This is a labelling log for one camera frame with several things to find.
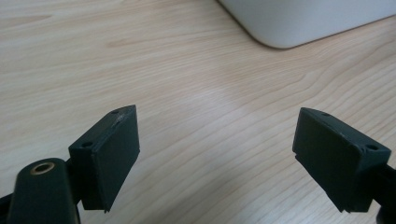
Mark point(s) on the white plastic bin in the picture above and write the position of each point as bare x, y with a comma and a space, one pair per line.
305, 21

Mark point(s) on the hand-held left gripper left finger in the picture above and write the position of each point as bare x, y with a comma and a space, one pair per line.
109, 155

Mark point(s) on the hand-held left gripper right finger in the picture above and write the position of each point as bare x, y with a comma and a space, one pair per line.
339, 161

